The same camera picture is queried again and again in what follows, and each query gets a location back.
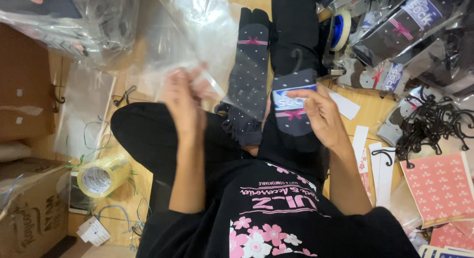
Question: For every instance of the clear plastic sleeve bag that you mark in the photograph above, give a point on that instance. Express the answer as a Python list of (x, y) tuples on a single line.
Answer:
[(185, 32)]

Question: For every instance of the flat stack of clear bags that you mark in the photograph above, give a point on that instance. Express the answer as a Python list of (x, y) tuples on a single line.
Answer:
[(83, 109)]

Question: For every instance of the pile of black plastic hooks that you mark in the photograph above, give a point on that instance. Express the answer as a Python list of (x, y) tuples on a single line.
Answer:
[(433, 124)]

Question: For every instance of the white printed paper label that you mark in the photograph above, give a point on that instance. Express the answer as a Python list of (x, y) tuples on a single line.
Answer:
[(93, 231)]

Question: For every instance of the dark dotted sock with label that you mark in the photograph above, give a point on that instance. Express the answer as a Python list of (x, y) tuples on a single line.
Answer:
[(292, 117)]

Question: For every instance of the person's black flowered shirt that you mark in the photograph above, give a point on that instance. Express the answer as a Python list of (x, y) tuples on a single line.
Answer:
[(274, 221)]

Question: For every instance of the dark dotted sock pink bow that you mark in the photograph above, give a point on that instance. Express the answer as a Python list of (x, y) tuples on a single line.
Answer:
[(249, 61)]

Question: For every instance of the tape dispenser with blue core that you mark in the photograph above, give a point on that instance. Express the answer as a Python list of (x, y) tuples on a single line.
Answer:
[(339, 30)]

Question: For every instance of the person's right hand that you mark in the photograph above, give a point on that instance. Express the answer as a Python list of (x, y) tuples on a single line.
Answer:
[(326, 117)]

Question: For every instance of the plain brown cardboard box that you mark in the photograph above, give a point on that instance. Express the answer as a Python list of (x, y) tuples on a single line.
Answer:
[(24, 83)]

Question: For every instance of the stack of dark folded socks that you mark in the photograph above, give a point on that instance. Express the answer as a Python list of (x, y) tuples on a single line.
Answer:
[(242, 126)]

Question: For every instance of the single black plastic hook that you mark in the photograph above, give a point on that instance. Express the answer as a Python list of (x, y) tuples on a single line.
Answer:
[(125, 95), (383, 156)]

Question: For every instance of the blue printed cards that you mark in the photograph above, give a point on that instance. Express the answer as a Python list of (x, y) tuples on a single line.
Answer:
[(444, 252)]

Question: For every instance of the heap of bagged dark socks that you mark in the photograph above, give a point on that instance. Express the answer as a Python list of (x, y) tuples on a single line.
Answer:
[(411, 35)]

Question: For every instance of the person's left fingers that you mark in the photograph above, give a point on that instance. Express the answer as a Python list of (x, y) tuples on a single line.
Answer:
[(189, 78)]

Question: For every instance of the person's left hand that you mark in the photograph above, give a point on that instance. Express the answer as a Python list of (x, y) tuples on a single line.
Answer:
[(185, 102)]

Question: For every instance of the printed brown cardboard box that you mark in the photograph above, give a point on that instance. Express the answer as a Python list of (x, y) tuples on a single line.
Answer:
[(31, 217)]

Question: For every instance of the person's black trousers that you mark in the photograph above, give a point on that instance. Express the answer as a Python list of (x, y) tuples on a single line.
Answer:
[(155, 135)]

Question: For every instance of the large pink sticker sheet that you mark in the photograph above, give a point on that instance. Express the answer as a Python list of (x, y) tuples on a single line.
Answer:
[(439, 187)]

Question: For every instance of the heap of clear plastic bags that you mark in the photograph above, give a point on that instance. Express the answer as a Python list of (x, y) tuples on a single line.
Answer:
[(74, 24)]

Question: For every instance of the white smartphone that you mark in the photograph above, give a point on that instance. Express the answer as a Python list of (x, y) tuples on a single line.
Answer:
[(77, 198)]

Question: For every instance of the white paper strip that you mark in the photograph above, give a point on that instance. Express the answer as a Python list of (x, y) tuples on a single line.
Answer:
[(360, 139), (344, 105), (383, 180)]

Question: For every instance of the roll of clear tape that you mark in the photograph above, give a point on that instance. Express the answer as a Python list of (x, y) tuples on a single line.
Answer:
[(102, 176)]

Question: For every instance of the small pink sticker sheet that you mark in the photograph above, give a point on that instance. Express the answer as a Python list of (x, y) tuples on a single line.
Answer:
[(451, 235)]

